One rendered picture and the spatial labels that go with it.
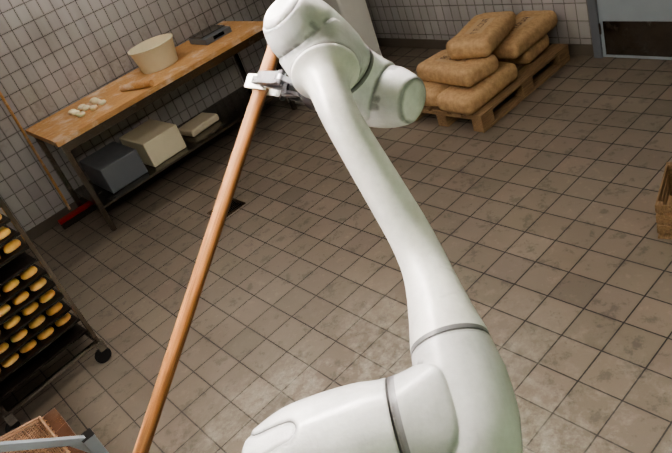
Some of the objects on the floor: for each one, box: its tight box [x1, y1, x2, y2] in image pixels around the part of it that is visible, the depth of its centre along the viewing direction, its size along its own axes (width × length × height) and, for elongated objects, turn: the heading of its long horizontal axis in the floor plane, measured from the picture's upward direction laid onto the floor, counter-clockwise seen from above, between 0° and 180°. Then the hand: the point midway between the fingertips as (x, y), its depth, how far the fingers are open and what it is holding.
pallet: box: [415, 44, 570, 133], centre depth 548 cm, size 120×80×14 cm, turn 160°
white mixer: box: [253, 0, 382, 105], centre depth 644 cm, size 100×66×132 cm, turn 160°
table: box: [25, 21, 297, 231], centre depth 611 cm, size 220×80×90 cm, turn 160°
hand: (263, 84), depth 134 cm, fingers closed on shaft, 3 cm apart
